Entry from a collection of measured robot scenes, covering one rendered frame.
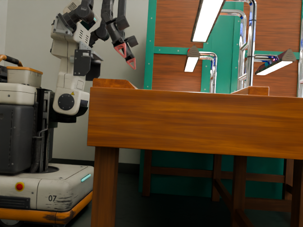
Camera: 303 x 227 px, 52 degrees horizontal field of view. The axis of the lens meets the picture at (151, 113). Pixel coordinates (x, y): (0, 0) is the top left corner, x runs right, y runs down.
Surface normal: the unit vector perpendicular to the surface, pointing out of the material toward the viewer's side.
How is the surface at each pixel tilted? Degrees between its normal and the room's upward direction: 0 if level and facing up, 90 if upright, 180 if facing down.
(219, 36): 90
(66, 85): 90
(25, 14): 90
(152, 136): 90
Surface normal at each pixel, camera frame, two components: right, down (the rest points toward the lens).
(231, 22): -0.07, -0.01
